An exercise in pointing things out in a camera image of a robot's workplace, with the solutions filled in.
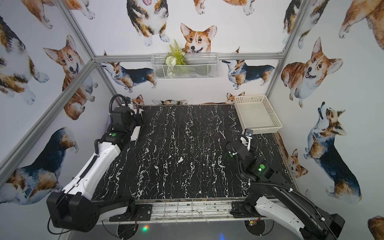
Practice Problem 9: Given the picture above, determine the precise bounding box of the white printed t-shirt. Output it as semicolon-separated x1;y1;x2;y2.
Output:
131;126;141;142

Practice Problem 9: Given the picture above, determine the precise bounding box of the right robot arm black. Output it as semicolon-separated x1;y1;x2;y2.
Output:
221;129;345;240

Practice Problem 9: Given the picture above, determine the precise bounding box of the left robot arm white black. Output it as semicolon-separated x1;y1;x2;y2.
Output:
47;94;143;233

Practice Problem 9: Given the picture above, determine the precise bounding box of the white plastic basket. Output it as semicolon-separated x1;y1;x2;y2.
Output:
234;95;283;135

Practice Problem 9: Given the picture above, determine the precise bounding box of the artificial green fern plant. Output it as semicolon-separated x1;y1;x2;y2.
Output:
165;40;188;78

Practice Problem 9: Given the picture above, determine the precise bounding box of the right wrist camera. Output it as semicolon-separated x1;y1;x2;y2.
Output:
244;129;253;151

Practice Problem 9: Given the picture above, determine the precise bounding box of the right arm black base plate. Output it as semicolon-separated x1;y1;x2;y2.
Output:
230;202;260;219

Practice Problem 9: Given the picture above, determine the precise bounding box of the white wire wall basket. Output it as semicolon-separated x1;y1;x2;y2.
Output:
151;53;219;80

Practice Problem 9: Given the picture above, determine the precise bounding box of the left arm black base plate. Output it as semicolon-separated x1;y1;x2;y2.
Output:
109;204;153;222

